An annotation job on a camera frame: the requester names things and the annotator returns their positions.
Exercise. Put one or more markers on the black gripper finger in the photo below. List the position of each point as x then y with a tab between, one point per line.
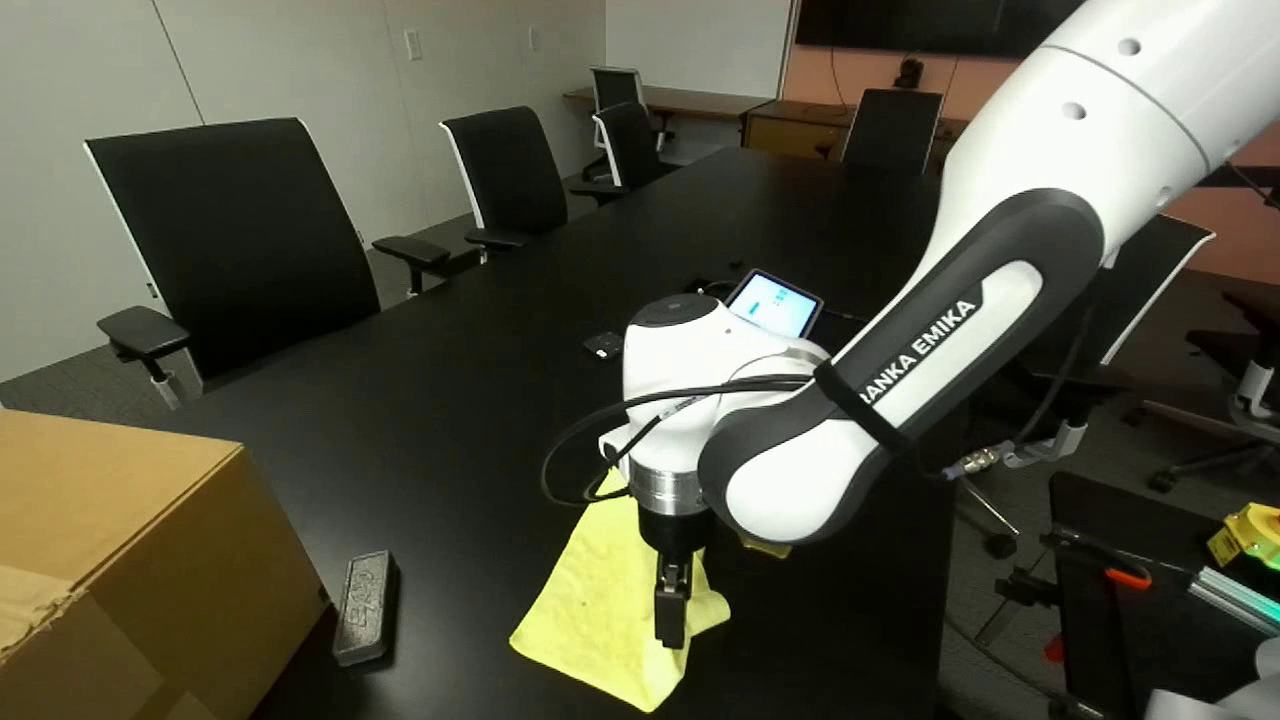
680	591
663	607

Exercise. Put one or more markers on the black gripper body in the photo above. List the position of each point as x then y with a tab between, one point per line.
674	541

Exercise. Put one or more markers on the yellow microfiber towel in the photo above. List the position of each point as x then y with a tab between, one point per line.
594	616

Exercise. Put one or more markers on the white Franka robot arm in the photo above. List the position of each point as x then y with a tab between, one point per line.
737	423

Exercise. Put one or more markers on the white framed touchscreen tablet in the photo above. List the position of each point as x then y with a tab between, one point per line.
774	306

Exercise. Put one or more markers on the black remote control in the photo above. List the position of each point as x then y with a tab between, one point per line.
360	625

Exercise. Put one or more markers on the black office chair far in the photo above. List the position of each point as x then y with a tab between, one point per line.
627	129

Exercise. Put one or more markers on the black office chair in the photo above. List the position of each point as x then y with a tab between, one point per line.
247	243
508	182
627	129

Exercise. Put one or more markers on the black office chair middle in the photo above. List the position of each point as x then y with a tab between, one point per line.
508	182

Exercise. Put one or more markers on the wooden sideboard cabinet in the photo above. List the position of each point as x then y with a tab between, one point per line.
798	129

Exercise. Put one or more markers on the black office chair head end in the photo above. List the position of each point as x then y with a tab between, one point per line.
895	129

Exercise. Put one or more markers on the brown cardboard box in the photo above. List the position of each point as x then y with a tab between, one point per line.
141	573

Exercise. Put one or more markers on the black office chair near left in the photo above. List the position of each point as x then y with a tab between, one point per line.
247	243

